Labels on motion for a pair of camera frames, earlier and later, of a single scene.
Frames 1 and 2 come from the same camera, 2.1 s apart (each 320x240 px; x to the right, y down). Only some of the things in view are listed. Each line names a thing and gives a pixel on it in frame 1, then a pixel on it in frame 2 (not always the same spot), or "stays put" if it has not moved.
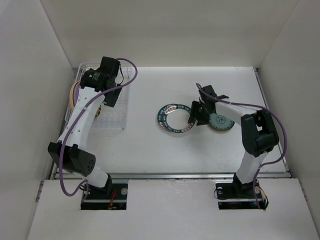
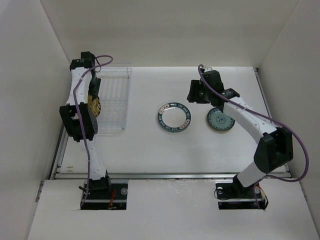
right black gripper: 194,114 -> 195,85
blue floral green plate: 220,122 stays put
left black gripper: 110,99 -> 93,91
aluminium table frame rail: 284,176 stays put
